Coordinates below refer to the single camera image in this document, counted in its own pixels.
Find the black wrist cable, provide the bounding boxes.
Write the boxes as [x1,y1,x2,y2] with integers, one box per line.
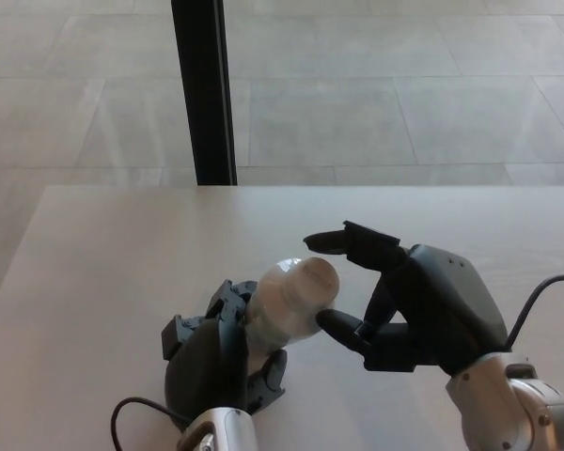
[505,274,564,351]
[111,397,190,451]

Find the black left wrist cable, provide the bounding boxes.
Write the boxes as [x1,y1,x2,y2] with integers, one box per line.
[111,397,190,451]

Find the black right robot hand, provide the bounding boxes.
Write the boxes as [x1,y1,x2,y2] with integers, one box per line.
[303,219,509,380]

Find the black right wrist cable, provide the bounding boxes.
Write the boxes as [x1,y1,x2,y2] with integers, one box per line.
[505,274,564,351]

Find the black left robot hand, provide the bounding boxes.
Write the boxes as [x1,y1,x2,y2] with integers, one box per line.
[161,279,289,422]

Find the white screw cap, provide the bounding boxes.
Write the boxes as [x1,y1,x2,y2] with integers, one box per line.
[289,257,341,315]

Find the black window frame post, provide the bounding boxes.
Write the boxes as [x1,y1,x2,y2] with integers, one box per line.
[169,0,239,187]

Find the clear plastic bottle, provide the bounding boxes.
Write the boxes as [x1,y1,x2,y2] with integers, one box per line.
[243,256,342,352]

